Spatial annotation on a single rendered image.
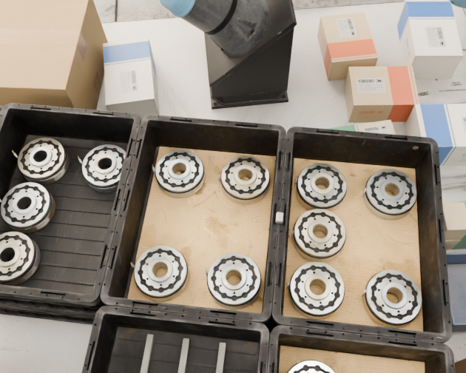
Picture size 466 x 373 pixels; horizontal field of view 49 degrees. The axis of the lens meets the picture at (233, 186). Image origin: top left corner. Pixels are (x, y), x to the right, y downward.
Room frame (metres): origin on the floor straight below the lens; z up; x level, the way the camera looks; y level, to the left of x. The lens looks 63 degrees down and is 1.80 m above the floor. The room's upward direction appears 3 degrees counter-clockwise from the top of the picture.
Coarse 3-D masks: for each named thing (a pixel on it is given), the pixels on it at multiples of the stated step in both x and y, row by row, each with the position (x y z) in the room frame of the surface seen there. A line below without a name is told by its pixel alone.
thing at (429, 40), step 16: (416, 0) 1.04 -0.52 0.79; (432, 0) 1.04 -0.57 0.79; (400, 16) 1.04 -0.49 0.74; (416, 16) 0.98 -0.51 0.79; (432, 16) 0.98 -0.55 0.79; (448, 16) 0.98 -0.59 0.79; (400, 32) 1.00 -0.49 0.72; (416, 32) 0.93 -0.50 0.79; (432, 32) 0.93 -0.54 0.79; (448, 32) 0.92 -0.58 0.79; (416, 48) 0.88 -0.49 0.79; (432, 48) 0.87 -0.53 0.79; (448, 48) 0.87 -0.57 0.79; (416, 64) 0.85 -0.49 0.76; (432, 64) 0.85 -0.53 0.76; (448, 64) 0.84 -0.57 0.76
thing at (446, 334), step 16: (304, 128) 0.56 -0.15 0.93; (320, 128) 0.56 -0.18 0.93; (288, 144) 0.53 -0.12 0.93; (432, 144) 0.51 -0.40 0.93; (288, 160) 0.50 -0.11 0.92; (432, 160) 0.47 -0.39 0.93; (288, 176) 0.46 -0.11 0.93; (432, 176) 0.44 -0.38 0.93; (288, 192) 0.42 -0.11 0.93; (448, 288) 0.22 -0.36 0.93; (272, 304) 0.21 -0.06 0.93; (448, 304) 0.19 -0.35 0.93; (272, 320) 0.19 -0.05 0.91; (288, 320) 0.18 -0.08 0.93; (304, 320) 0.18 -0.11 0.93; (320, 320) 0.18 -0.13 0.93; (448, 320) 0.17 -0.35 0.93; (384, 336) 0.15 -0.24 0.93; (400, 336) 0.15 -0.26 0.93; (416, 336) 0.14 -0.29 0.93; (432, 336) 0.14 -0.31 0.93; (448, 336) 0.14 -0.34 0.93
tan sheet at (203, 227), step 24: (216, 168) 0.54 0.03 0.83; (216, 192) 0.48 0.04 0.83; (168, 216) 0.43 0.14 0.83; (192, 216) 0.43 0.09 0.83; (216, 216) 0.43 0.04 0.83; (240, 216) 0.42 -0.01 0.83; (264, 216) 0.42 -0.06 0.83; (144, 240) 0.38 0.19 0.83; (168, 240) 0.38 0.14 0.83; (192, 240) 0.38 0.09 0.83; (216, 240) 0.37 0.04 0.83; (240, 240) 0.37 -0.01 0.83; (264, 240) 0.37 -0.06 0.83; (192, 264) 0.32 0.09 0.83; (264, 264) 0.32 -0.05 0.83; (192, 288) 0.28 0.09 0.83
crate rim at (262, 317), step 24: (144, 120) 0.61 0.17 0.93; (168, 120) 0.60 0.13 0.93; (192, 120) 0.60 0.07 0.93; (216, 120) 0.60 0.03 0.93; (120, 216) 0.39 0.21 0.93; (120, 240) 0.35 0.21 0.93; (192, 312) 0.21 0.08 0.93; (216, 312) 0.21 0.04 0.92; (240, 312) 0.20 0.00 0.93; (264, 312) 0.20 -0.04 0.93
